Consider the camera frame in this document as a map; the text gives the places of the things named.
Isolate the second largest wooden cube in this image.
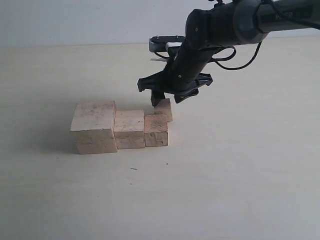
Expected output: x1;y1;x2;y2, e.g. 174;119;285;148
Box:
114;109;146;150

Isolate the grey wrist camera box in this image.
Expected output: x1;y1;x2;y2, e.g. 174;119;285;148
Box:
148;35;185;53

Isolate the smallest wooden cube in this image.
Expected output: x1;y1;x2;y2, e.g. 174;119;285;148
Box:
153;98;173;122

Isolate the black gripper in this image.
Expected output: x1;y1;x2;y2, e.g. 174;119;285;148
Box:
137;46;214;107

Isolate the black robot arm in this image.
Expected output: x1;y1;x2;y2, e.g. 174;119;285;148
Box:
137;0;320;106

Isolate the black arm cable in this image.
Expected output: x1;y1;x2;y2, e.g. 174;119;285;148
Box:
207;41;263;71

